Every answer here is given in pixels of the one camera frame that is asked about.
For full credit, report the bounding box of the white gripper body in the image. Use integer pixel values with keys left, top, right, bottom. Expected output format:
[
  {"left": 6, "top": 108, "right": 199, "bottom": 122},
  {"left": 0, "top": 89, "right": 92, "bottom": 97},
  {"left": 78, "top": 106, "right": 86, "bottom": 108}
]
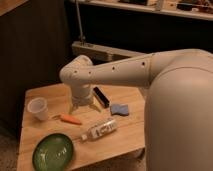
[{"left": 70, "top": 85, "right": 93, "bottom": 106}]

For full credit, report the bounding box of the wooden shelf unit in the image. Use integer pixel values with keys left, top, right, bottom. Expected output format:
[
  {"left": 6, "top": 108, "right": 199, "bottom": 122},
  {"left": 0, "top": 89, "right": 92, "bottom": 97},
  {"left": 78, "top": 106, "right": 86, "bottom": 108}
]
[{"left": 71, "top": 41, "right": 141, "bottom": 62}]

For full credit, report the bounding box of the orange toy carrot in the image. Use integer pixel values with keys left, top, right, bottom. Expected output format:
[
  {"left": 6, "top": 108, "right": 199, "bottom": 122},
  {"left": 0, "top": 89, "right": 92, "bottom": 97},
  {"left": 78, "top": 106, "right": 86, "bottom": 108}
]
[{"left": 53, "top": 114, "right": 82, "bottom": 125}]

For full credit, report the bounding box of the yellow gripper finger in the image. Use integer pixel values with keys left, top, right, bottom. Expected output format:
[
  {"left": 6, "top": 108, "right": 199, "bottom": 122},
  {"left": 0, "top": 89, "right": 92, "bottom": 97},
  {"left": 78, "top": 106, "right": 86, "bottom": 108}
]
[
  {"left": 89, "top": 103, "right": 101, "bottom": 113},
  {"left": 69, "top": 104, "right": 78, "bottom": 114}
]

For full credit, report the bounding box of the metal pole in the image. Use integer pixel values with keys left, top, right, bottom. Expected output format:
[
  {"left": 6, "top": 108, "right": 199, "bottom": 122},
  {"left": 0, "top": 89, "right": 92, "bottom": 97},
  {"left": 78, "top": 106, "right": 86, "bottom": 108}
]
[{"left": 75, "top": 0, "right": 85, "bottom": 45}]

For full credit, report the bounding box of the blue sponge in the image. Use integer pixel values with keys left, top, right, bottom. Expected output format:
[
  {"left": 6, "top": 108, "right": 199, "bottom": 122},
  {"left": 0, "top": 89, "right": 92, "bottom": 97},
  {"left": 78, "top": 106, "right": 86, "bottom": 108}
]
[{"left": 110, "top": 104, "right": 129, "bottom": 116}]

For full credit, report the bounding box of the white ceramic cup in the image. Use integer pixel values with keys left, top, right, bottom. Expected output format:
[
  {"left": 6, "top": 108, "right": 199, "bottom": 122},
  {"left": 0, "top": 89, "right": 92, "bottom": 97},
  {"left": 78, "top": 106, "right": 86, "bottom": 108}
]
[{"left": 27, "top": 97, "right": 48, "bottom": 121}]

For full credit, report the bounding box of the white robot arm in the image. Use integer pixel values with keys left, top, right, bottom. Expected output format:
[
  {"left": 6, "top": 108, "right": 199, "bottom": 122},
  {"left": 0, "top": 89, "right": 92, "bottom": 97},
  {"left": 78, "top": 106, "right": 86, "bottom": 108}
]
[{"left": 60, "top": 49, "right": 213, "bottom": 171}]

